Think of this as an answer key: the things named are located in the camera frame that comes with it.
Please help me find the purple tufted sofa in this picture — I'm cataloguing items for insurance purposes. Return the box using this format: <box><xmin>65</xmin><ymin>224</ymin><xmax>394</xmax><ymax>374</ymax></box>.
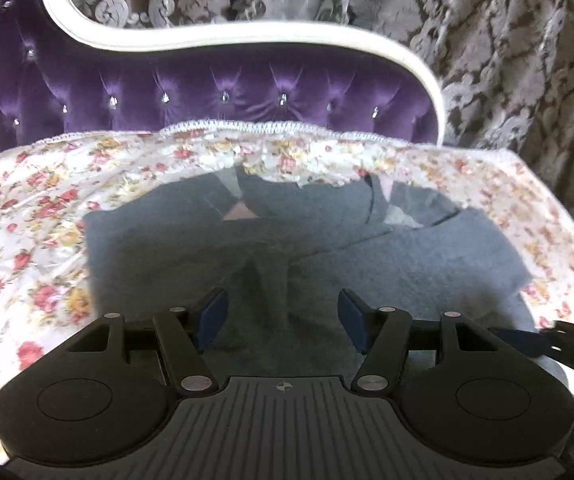
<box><xmin>0</xmin><ymin>0</ymin><xmax>449</xmax><ymax>168</ymax></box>

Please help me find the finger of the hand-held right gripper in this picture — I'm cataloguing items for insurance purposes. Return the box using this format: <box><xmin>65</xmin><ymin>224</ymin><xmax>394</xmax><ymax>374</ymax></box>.
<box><xmin>487</xmin><ymin>319</ymin><xmax>574</xmax><ymax>381</ymax></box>

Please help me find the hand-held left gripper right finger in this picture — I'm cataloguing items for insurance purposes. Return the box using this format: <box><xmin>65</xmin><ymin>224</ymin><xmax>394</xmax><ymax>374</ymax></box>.
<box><xmin>338</xmin><ymin>288</ymin><xmax>506</xmax><ymax>395</ymax></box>

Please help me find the grey damask curtain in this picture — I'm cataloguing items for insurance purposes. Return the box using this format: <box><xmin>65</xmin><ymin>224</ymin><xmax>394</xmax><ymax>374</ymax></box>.
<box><xmin>61</xmin><ymin>0</ymin><xmax>574</xmax><ymax>286</ymax></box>

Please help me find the floral bed cover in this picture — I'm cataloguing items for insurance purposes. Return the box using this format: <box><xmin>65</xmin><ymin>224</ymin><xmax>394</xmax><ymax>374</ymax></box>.
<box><xmin>0</xmin><ymin>119</ymin><xmax>574</xmax><ymax>466</ymax></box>

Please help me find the grey fleece garment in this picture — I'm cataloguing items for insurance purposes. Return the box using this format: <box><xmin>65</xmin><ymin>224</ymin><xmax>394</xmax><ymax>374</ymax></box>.
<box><xmin>83</xmin><ymin>164</ymin><xmax>568</xmax><ymax>397</ymax></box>

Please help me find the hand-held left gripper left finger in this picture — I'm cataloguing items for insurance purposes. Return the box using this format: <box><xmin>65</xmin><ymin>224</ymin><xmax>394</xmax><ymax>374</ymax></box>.
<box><xmin>67</xmin><ymin>287</ymin><xmax>231</xmax><ymax>396</ymax></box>

